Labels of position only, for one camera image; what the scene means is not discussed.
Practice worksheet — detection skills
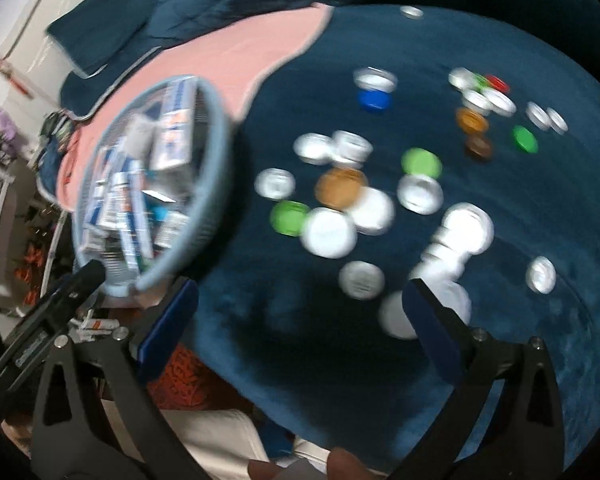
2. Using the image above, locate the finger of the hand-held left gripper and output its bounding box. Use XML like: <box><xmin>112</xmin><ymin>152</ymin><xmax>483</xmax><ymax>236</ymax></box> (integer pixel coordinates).
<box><xmin>40</xmin><ymin>261</ymin><xmax>106</xmax><ymax>333</ymax></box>

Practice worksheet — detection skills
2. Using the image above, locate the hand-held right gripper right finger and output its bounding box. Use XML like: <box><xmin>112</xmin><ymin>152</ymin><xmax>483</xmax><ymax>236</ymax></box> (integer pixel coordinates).
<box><xmin>402</xmin><ymin>277</ymin><xmax>566</xmax><ymax>480</ymax></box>

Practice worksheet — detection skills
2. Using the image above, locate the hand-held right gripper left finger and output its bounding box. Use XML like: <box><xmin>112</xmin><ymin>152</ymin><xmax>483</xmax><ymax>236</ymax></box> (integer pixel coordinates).
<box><xmin>30</xmin><ymin>277</ymin><xmax>201</xmax><ymax>480</ymax></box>

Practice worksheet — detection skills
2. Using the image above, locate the light blue round basket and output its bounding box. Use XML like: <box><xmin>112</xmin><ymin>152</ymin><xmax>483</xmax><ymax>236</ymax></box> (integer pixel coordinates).
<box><xmin>70</xmin><ymin>75</ymin><xmax>233</xmax><ymax>297</ymax></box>

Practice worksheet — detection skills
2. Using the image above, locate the dark blue velvet blanket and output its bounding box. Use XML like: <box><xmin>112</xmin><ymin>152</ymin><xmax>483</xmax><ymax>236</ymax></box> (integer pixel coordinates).
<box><xmin>190</xmin><ymin>0</ymin><xmax>600</xmax><ymax>476</ymax></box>

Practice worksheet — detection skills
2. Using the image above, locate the big white jar lid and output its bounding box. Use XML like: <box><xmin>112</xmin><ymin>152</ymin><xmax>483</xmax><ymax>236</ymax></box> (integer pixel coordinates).
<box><xmin>440</xmin><ymin>202</ymin><xmax>496</xmax><ymax>256</ymax></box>

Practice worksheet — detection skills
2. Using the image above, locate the white storage rack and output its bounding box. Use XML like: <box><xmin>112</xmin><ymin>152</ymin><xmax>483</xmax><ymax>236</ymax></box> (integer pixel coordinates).
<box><xmin>0</xmin><ymin>157</ymin><xmax>68</xmax><ymax>316</ymax></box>

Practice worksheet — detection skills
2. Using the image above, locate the white garment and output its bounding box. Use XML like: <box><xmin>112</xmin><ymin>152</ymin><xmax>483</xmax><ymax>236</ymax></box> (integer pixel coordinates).
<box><xmin>100</xmin><ymin>400</ymin><xmax>331</xmax><ymax>480</ymax></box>

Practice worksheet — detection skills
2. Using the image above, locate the green rimmed jar lid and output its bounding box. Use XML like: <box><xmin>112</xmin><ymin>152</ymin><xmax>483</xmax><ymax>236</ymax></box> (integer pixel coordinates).
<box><xmin>270</xmin><ymin>200</ymin><xmax>312</xmax><ymax>237</ymax></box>

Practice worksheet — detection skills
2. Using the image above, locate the large green bottle cap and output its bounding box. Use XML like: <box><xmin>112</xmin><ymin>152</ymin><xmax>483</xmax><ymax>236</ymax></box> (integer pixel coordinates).
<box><xmin>401</xmin><ymin>147</ymin><xmax>443</xmax><ymax>180</ymax></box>

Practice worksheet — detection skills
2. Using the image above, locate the large orange-brown jar lid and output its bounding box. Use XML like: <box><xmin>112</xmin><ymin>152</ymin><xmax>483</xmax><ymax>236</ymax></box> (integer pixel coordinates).
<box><xmin>314</xmin><ymin>167</ymin><xmax>370</xmax><ymax>210</ymax></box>

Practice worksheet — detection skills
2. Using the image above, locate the person's bare leg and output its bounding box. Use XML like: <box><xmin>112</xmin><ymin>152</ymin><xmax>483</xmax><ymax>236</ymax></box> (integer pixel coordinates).
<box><xmin>247</xmin><ymin>449</ymin><xmax>366</xmax><ymax>480</ymax></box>

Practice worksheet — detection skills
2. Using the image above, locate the pile of toothpaste boxes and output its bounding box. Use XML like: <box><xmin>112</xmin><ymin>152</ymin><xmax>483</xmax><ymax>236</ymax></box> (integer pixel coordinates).
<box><xmin>80</xmin><ymin>76</ymin><xmax>203</xmax><ymax>273</ymax></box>

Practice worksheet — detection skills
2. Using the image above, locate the dark brown bottle cap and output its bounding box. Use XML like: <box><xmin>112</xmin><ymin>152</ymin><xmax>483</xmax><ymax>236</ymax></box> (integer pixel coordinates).
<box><xmin>464</xmin><ymin>133</ymin><xmax>494</xmax><ymax>161</ymax></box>

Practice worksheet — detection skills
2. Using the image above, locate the white rimmed jar lid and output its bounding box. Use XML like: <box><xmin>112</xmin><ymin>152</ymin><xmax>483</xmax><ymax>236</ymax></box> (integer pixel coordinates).
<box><xmin>330</xmin><ymin>130</ymin><xmax>374</xmax><ymax>168</ymax></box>

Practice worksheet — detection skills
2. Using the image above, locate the small orange-brown bottle cap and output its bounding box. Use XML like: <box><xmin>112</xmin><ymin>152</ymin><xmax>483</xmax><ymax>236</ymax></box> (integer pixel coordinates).
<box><xmin>455</xmin><ymin>107</ymin><xmax>491</xmax><ymax>135</ymax></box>

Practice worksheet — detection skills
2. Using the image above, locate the small green bottle cap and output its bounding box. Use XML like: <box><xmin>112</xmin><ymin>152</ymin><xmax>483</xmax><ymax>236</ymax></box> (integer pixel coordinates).
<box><xmin>512</xmin><ymin>125</ymin><xmax>539</xmax><ymax>155</ymax></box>

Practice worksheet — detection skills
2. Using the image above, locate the red tape strip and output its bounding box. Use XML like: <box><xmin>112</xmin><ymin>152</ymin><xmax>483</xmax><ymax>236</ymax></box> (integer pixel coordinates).
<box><xmin>0</xmin><ymin>57</ymin><xmax>33</xmax><ymax>98</ymax></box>

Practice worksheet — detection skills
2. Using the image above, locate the blue bottle cap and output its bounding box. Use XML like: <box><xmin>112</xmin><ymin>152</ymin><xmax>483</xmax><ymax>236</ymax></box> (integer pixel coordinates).
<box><xmin>358</xmin><ymin>90</ymin><xmax>393</xmax><ymax>113</ymax></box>

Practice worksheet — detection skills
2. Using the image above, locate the dark blue jacket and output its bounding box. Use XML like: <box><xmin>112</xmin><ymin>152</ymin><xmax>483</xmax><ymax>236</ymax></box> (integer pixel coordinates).
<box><xmin>45</xmin><ymin>0</ymin><xmax>341</xmax><ymax>121</ymax></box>

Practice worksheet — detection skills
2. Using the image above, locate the pink cloth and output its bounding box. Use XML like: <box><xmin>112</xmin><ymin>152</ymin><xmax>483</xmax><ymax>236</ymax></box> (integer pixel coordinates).
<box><xmin>55</xmin><ymin>2</ymin><xmax>336</xmax><ymax>211</ymax></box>

